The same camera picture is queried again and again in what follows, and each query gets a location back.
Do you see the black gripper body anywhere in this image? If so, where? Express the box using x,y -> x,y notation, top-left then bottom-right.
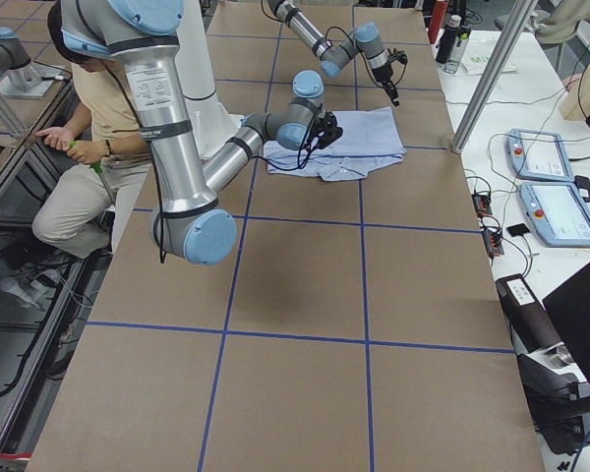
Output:
304,111 -> 343,150
369,46 -> 408,106

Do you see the blue striped button shirt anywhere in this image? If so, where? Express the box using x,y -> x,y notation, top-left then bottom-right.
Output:
264,107 -> 406,182

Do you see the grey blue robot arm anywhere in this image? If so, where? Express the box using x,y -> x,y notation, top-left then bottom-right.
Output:
267,0 -> 408,106
61,1 -> 343,266

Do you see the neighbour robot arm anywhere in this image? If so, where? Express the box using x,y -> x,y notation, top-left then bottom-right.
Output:
0,27 -> 54,99

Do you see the black water bottle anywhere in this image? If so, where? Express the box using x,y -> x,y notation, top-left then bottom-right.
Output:
435,15 -> 462,65

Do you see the red bottle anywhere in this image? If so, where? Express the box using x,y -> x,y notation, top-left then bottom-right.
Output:
428,0 -> 448,43

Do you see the upper teach pendant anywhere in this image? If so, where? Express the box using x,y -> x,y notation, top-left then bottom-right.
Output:
506,128 -> 574,182

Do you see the teach pendant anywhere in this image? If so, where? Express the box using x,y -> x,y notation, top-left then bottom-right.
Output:
519,182 -> 590,248
506,128 -> 574,182

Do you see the black smartphone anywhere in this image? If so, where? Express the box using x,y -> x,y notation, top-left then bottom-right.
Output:
506,223 -> 530,237

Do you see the lower teach pendant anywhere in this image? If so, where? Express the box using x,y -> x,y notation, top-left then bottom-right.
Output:
519,182 -> 590,248

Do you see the seated person beige shirt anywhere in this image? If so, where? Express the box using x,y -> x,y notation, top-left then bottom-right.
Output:
31,2 -> 151,259

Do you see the black monitor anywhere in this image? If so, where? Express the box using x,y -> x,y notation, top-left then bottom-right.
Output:
543,263 -> 590,383

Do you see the aluminium frame post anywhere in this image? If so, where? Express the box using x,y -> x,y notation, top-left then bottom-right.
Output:
450,0 -> 537,154

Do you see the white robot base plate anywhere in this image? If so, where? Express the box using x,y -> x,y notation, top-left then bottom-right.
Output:
185,94 -> 243,160

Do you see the green handled screwdriver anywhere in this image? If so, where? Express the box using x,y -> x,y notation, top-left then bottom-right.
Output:
88,161 -> 116,206

